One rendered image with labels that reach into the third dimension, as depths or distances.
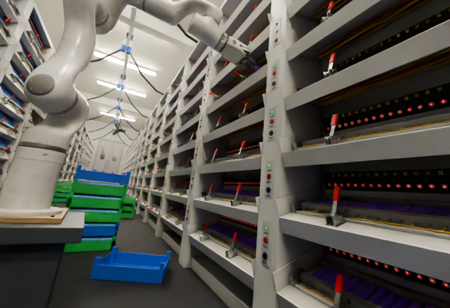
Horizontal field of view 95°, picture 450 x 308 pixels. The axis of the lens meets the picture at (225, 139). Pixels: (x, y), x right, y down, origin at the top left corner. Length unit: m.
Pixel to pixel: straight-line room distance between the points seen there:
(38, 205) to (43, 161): 0.13
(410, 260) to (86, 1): 1.10
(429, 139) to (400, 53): 0.19
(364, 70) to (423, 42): 0.11
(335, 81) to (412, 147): 0.24
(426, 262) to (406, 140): 0.20
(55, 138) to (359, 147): 0.84
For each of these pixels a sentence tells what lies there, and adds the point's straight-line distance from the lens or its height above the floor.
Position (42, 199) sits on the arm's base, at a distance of 0.83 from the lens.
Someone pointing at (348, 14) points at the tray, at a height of 0.90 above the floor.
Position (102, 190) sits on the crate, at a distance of 1.53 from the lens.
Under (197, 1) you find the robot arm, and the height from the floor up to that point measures 1.16.
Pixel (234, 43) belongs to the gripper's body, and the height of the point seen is 1.04.
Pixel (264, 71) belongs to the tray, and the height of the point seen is 0.91.
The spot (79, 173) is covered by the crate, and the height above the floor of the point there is 0.43.
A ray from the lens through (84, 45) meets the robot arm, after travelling 0.95.
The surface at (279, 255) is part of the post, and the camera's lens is 0.68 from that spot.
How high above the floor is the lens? 0.41
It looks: 15 degrees up
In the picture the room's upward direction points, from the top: 6 degrees clockwise
